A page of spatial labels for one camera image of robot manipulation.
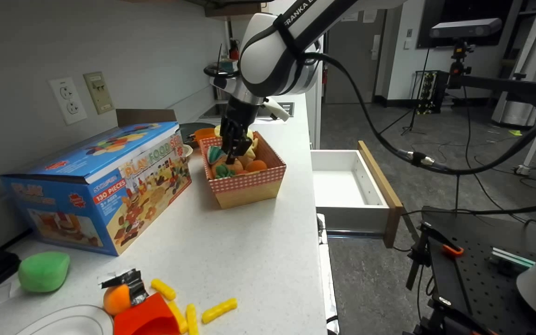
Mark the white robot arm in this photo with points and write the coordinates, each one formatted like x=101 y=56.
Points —
x=276 y=55

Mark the red fries holder toy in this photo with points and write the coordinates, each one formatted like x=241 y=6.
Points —
x=151 y=317

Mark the white wall outlet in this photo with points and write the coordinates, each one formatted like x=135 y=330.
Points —
x=68 y=99

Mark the white plate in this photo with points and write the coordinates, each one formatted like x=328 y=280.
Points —
x=71 y=321

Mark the black perforated breadboard plate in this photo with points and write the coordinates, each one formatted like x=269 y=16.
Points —
x=492 y=287

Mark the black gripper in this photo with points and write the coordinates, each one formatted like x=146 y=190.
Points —
x=235 y=123

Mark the blue toy food box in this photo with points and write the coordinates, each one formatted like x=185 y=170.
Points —
x=107 y=190

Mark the orange black clamp left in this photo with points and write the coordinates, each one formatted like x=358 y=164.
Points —
x=447 y=246

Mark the yellow toy fry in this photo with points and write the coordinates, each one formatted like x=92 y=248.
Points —
x=218 y=310

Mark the red checkered cardboard basket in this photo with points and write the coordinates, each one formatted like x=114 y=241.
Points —
x=254 y=177

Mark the orange toy fruit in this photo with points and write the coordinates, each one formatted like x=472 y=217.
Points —
x=116 y=300

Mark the beige wall switch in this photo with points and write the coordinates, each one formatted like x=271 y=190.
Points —
x=99 y=92

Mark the green sponge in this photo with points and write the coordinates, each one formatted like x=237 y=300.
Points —
x=44 y=272

